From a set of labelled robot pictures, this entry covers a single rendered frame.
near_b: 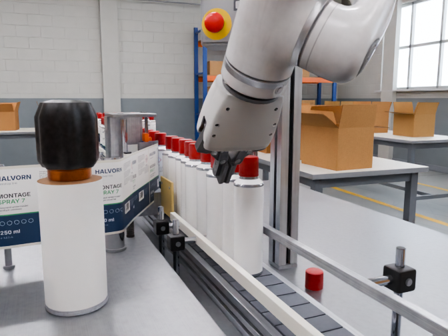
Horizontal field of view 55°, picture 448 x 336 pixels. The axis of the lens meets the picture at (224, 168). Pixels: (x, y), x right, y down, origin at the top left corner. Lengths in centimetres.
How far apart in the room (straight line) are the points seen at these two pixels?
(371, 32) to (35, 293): 61
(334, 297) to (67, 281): 46
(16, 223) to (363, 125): 210
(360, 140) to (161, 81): 631
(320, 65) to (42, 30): 805
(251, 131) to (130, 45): 794
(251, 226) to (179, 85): 793
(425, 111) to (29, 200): 461
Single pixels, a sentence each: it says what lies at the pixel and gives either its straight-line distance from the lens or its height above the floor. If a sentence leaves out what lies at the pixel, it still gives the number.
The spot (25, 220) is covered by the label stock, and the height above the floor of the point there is 97.
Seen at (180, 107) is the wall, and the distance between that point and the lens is 861.
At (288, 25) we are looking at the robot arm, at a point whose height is 125.
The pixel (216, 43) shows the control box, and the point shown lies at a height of 129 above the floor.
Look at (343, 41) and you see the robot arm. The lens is 47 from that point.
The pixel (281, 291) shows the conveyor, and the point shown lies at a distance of 72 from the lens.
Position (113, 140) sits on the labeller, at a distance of 115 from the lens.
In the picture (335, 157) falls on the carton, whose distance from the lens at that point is 253.
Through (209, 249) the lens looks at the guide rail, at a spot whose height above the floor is 91.
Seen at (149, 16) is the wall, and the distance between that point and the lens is 863.
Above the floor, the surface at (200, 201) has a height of 97.
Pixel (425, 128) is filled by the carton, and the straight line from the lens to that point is 515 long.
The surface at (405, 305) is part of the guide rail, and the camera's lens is 52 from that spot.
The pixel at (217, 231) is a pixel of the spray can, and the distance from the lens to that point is 83.
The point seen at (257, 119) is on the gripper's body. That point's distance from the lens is 57.
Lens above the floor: 118
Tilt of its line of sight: 9 degrees down
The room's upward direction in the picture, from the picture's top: straight up
